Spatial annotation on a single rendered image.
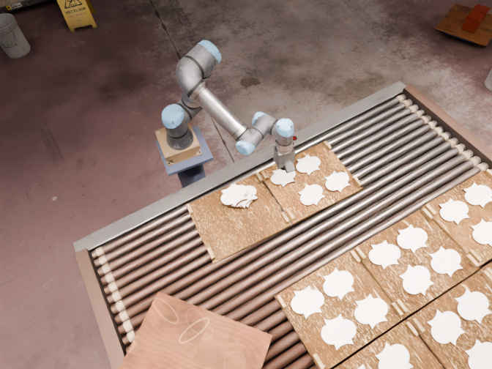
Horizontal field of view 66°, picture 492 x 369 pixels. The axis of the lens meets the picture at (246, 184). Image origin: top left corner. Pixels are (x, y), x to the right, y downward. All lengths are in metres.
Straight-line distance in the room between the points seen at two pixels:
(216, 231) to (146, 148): 1.79
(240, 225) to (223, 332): 0.52
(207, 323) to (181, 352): 0.14
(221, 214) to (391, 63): 2.79
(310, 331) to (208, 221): 0.69
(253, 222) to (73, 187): 2.00
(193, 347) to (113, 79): 3.19
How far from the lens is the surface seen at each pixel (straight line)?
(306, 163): 2.01
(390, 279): 1.80
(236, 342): 1.56
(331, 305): 1.71
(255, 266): 1.77
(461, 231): 2.01
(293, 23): 4.58
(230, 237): 1.81
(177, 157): 2.14
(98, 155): 3.59
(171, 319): 1.62
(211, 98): 1.62
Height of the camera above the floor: 2.57
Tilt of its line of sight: 57 degrees down
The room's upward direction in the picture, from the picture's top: 7 degrees counter-clockwise
